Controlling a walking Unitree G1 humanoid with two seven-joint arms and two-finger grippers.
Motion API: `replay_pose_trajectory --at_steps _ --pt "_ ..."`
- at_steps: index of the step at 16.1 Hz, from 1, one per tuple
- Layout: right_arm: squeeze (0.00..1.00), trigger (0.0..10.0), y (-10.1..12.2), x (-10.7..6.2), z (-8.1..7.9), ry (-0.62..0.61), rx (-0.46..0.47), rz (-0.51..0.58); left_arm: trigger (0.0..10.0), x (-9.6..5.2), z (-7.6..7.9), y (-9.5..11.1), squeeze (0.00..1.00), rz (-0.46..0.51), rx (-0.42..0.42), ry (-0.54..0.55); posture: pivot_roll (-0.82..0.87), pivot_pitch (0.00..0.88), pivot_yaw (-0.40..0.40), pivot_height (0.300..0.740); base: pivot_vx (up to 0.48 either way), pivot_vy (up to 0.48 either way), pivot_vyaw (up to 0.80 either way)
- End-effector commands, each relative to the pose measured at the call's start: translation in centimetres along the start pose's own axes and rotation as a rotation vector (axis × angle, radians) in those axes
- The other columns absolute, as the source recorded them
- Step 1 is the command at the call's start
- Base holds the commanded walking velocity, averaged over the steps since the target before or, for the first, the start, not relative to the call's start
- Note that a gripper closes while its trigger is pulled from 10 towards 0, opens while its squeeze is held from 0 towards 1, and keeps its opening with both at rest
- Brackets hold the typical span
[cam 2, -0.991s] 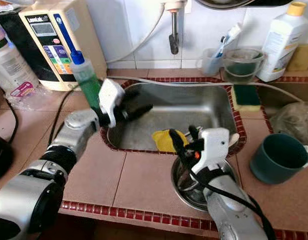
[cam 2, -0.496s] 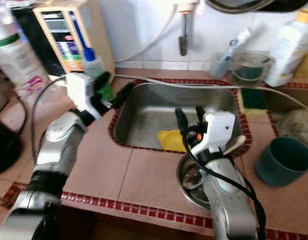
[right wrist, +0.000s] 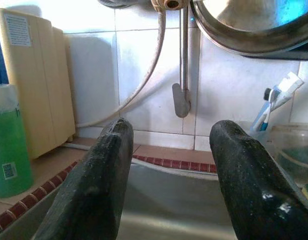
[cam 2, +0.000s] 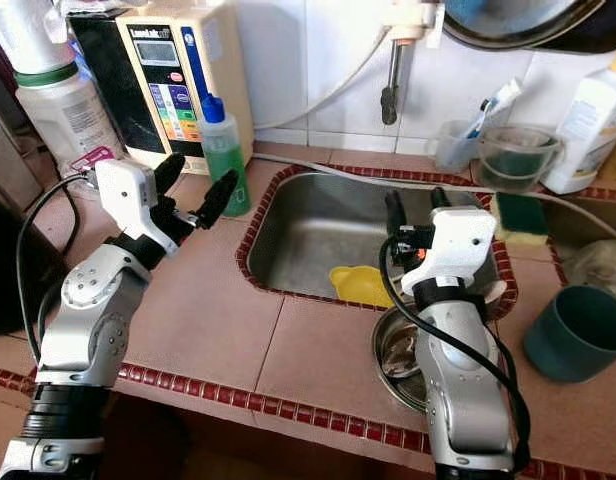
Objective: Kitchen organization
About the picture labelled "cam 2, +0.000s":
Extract white curved supply hose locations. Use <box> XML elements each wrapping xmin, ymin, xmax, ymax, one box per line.
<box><xmin>253</xmin><ymin>30</ymin><xmax>389</xmax><ymax>131</ymax></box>

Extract shallow steel dish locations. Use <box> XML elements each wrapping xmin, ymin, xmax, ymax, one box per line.
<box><xmin>371</xmin><ymin>305</ymin><xmax>434</xmax><ymax>413</ymax></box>

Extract yellow plastic bowl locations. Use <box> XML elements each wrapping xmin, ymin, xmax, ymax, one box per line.
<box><xmin>328</xmin><ymin>265</ymin><xmax>394</xmax><ymax>308</ymax></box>

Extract clear packet pink label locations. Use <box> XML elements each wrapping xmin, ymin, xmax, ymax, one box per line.
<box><xmin>68</xmin><ymin>145</ymin><xmax>124</xmax><ymax>176</ymax></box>

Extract black kettle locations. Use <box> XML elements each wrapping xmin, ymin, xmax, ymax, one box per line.
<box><xmin>0</xmin><ymin>180</ymin><xmax>49</xmax><ymax>336</ymax></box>

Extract blue-grey plastic cup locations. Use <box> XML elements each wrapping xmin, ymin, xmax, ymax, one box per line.
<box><xmin>523</xmin><ymin>285</ymin><xmax>616</xmax><ymax>384</ymax></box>

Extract clear plastic toothbrush cup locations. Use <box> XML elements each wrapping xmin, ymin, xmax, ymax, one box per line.
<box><xmin>433</xmin><ymin>120</ymin><xmax>484</xmax><ymax>171</ymax></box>

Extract plain yellow sponge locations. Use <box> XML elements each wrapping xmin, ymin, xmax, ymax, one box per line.
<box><xmin>598</xmin><ymin>140</ymin><xmax>616</xmax><ymax>191</ymax></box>

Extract clear plastic bucket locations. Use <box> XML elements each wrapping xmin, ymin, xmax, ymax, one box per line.
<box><xmin>478</xmin><ymin>125</ymin><xmax>564</xmax><ymax>193</ymax></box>

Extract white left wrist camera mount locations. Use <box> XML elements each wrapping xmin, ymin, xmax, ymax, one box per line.
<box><xmin>95</xmin><ymin>160</ymin><xmax>157</xmax><ymax>241</ymax></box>

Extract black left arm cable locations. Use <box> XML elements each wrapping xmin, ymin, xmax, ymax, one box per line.
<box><xmin>16</xmin><ymin>172</ymin><xmax>104</xmax><ymax>361</ymax></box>

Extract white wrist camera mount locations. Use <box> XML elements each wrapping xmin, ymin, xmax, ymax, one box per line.
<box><xmin>95</xmin><ymin>160</ymin><xmax>157</xmax><ymax>241</ymax></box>
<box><xmin>403</xmin><ymin>205</ymin><xmax>497</xmax><ymax>296</ymax></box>

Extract white tap diverter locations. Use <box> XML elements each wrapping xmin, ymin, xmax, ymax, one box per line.
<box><xmin>383</xmin><ymin>0</ymin><xmax>444</xmax><ymax>46</ymax></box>

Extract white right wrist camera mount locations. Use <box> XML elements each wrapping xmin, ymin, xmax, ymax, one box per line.
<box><xmin>403</xmin><ymin>205</ymin><xmax>497</xmax><ymax>296</ymax></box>

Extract white detergent bottle yellow cap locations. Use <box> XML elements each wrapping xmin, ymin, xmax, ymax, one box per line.
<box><xmin>543</xmin><ymin>50</ymin><xmax>616</xmax><ymax>196</ymax></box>

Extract beige water ionizer appliance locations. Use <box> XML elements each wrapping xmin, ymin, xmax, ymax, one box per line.
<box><xmin>70</xmin><ymin>0</ymin><xmax>254</xmax><ymax>173</ymax></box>

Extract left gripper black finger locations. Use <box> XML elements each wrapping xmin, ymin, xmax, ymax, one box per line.
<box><xmin>194</xmin><ymin>170</ymin><xmax>239</xmax><ymax>232</ymax></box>
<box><xmin>156</xmin><ymin>153</ymin><xmax>186</xmax><ymax>197</ymax></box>

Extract green dish soap bottle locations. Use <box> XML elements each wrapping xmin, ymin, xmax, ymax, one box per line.
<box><xmin>198</xmin><ymin>95</ymin><xmax>251</xmax><ymax>216</ymax></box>

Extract hanging steel wok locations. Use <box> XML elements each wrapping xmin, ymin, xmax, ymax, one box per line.
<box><xmin>443</xmin><ymin>0</ymin><xmax>604</xmax><ymax>46</ymax></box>

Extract clear plastic bag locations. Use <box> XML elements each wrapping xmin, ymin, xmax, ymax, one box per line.
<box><xmin>563</xmin><ymin>238</ymin><xmax>616</xmax><ymax>301</ymax></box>

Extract green yellow scouring sponge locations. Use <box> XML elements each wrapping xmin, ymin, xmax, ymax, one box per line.
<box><xmin>493</xmin><ymin>192</ymin><xmax>549</xmax><ymax>246</ymax></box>

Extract stainless steel double sink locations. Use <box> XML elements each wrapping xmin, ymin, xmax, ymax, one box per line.
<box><xmin>236</xmin><ymin>165</ymin><xmax>616</xmax><ymax>311</ymax></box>

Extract chrome wall tap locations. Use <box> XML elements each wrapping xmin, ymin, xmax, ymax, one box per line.
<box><xmin>380</xmin><ymin>40</ymin><xmax>404</xmax><ymax>126</ymax></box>

